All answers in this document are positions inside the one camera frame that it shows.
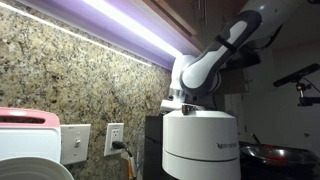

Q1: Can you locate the under-cabinet light strip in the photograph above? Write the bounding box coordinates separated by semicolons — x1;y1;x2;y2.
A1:
17;0;200;69

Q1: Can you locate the white Nespresso coffee machine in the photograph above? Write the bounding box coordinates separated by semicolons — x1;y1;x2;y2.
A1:
162;109;241;180

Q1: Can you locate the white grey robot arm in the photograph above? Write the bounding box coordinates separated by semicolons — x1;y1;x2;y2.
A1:
160;0;303;112

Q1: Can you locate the white wall outlet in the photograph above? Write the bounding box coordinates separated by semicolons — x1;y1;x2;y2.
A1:
104;123;124;156

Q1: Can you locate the silver metal pan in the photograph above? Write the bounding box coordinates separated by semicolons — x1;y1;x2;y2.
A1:
240;133;319;168

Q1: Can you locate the pink white cutting board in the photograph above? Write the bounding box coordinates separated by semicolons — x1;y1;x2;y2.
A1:
0;107;61;162

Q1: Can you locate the white light switch plate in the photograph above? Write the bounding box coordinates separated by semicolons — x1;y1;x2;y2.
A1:
61;124;91;165

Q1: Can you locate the black camera on stand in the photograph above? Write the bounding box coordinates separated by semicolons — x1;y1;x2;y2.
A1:
273;63;320;106

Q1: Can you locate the black power plug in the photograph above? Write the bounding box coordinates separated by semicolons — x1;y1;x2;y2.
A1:
112;141;133;157

